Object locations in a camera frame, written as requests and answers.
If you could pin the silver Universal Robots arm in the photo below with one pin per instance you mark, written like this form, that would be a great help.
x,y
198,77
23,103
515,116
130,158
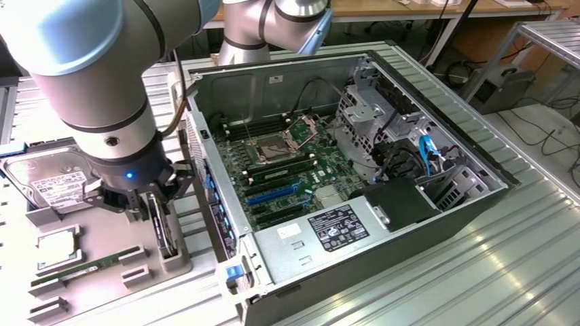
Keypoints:
x,y
91,51

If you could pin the black empty RAM slot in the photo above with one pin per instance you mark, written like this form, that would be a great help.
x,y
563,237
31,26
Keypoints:
x,y
258,127

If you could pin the open metal socket cover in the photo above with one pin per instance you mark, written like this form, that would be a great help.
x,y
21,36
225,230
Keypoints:
x,y
302,127

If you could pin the silver hard disk drive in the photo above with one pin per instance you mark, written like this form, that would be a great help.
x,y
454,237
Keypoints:
x,y
41,183

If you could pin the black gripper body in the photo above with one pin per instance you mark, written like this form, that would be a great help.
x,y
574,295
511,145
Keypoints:
x,y
129,171

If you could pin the installed RAM stick with label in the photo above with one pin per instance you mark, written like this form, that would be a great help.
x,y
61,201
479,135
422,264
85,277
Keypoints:
x,y
281,169

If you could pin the green loose RAM stick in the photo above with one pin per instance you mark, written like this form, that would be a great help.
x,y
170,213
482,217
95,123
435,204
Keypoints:
x,y
82,270

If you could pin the grey parts rack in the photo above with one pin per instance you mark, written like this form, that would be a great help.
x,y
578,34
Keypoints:
x,y
99,271

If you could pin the green motherboard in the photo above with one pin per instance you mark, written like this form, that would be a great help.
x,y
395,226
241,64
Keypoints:
x,y
318,169

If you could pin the CPU socket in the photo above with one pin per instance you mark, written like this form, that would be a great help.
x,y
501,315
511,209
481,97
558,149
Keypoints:
x,y
273,151

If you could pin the small silver heat sink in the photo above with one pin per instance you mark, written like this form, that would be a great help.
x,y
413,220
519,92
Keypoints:
x,y
327,195

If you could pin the dark grey equipment box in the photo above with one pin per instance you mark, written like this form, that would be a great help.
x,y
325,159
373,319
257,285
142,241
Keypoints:
x,y
501,90

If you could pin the black expansion slot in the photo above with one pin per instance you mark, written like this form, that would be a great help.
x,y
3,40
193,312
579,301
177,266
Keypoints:
x,y
281,210

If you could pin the thin metal locking lever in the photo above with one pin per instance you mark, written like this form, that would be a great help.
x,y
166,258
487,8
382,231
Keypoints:
x,y
249,129

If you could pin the wooden desk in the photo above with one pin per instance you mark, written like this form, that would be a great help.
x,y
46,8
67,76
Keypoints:
x,y
409,8

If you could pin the silver CPU chip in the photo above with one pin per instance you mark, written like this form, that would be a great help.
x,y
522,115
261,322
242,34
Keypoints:
x,y
58,249

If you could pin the black plastic shroud box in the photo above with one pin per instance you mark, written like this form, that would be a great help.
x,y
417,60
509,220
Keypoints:
x,y
399,203

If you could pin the open black PC case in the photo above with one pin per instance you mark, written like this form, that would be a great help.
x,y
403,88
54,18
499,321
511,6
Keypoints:
x,y
409,258

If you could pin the aluminium frame table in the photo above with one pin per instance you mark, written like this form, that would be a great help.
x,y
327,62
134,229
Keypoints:
x,y
545,40

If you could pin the grey power supply unit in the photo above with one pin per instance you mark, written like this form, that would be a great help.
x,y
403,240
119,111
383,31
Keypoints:
x,y
326,237

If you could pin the perforated metal disk bay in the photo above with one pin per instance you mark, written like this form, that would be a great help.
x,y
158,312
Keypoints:
x,y
363,115

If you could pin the blue expansion slot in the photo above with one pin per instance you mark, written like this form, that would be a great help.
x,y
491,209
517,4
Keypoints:
x,y
274,195

